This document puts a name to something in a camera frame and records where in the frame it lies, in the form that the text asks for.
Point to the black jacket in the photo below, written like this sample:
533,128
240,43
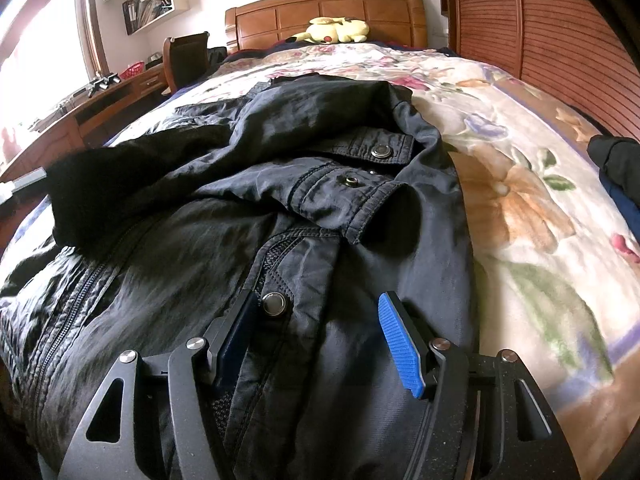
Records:
225,220

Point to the wooden chair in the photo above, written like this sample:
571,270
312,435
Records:
187,60

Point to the red basket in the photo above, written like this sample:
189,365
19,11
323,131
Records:
131,70

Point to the black device on desk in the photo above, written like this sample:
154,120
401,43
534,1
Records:
102,85

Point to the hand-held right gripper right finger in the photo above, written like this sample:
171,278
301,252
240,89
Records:
400,340

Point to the wooden slatted wardrobe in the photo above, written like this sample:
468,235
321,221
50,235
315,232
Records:
540,30

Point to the black garment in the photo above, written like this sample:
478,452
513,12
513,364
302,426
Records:
617,160

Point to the wooden bed headboard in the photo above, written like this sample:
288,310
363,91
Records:
325,15

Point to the blue garment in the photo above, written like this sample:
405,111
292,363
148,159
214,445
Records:
625,220

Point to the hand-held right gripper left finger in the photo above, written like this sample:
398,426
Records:
235,335

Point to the floral blanket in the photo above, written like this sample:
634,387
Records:
520,200

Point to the window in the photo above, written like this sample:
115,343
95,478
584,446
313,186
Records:
40,60

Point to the wooden desk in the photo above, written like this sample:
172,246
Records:
75,120

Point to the yellow plush toy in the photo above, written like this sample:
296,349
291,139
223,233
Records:
335,31

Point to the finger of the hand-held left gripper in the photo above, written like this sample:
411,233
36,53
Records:
27,181

